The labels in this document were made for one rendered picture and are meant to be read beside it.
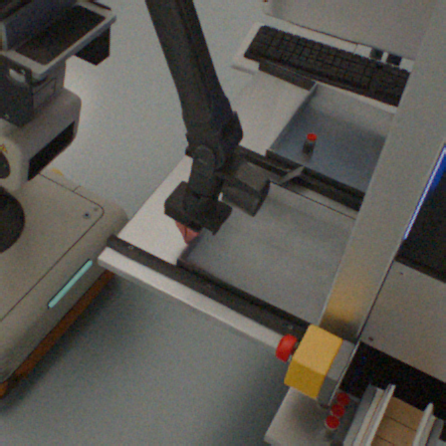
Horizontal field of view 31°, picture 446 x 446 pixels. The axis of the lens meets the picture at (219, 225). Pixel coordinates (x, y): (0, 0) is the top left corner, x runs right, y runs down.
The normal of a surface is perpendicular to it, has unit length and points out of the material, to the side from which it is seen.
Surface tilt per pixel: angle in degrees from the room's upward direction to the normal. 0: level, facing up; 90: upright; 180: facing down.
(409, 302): 90
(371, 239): 90
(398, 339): 90
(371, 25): 90
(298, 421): 0
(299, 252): 0
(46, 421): 0
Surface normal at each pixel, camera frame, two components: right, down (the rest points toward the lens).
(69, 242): 0.12, -0.66
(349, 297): -0.46, 0.62
